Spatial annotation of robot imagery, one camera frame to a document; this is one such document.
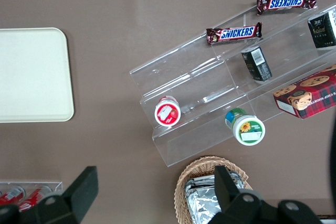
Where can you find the small black carton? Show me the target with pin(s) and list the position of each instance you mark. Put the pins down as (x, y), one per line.
(323, 31)
(257, 64)

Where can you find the foil-wrapped pack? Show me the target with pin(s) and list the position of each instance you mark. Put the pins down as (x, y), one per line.
(189, 185)
(202, 204)

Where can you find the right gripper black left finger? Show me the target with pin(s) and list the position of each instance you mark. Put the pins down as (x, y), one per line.
(78, 195)

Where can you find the red tartan cookie box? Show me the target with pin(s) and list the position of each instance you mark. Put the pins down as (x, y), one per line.
(309, 95)

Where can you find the clear acrylic bottle rack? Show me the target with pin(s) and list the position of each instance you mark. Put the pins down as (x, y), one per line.
(56, 186)

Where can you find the clear acrylic tiered stand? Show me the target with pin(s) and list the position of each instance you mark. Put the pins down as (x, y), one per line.
(183, 85)

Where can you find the Snickers chocolate bar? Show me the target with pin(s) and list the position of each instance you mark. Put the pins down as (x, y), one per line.
(286, 2)
(233, 33)

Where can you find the red strawberry yogurt cup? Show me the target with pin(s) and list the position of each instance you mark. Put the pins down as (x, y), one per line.
(167, 113)

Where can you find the green sunflower lid cup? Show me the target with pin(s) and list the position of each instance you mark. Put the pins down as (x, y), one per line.
(249, 130)

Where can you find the wicker basket with foil packs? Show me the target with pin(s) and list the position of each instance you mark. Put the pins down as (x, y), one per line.
(199, 162)

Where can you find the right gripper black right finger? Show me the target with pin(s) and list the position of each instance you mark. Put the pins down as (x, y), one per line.
(231, 203)

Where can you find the cream plastic tray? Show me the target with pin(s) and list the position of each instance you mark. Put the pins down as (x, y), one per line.
(31, 74)

